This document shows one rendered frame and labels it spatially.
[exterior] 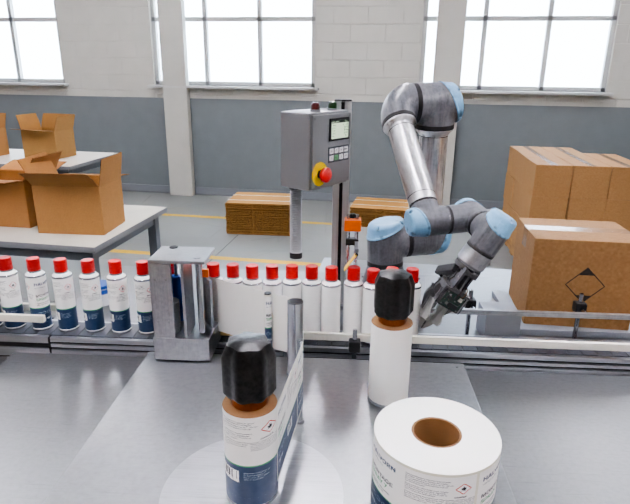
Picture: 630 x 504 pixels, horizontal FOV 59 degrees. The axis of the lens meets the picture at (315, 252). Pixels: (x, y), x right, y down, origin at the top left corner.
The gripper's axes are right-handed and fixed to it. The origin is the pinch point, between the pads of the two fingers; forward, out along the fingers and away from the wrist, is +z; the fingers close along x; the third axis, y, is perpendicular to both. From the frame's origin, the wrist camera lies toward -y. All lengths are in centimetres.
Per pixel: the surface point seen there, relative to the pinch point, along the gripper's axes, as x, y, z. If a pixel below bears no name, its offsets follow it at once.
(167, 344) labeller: -56, 16, 33
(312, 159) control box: -48, 1, -22
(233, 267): -51, 2, 12
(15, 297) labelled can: -98, 2, 52
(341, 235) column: -29.6, -11.8, -6.1
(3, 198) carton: -169, -129, 98
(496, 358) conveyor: 19.4, 6.0, -3.4
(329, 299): -25.3, 2.9, 6.5
